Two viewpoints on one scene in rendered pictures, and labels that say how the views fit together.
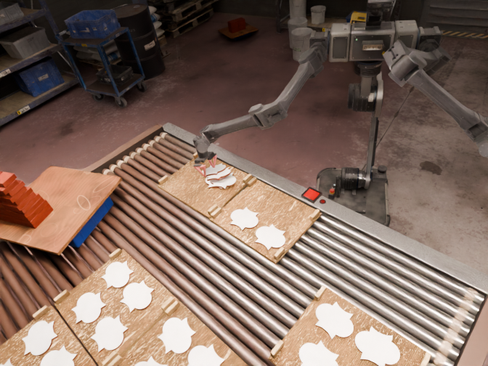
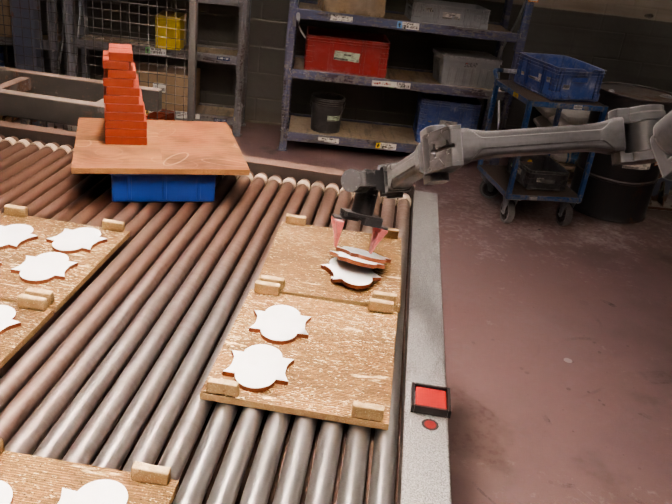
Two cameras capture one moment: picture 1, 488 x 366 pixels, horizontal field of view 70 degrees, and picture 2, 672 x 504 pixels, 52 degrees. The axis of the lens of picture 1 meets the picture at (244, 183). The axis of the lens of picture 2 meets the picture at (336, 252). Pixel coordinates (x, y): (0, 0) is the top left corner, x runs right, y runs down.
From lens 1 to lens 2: 1.09 m
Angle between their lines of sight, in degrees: 40
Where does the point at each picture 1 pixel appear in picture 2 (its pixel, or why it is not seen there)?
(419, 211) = not seen: outside the picture
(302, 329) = (47, 474)
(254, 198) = (344, 323)
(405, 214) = not seen: outside the picture
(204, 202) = (285, 272)
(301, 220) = (340, 399)
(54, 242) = (88, 161)
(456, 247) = not seen: outside the picture
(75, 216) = (146, 160)
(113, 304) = (21, 254)
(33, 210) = (120, 119)
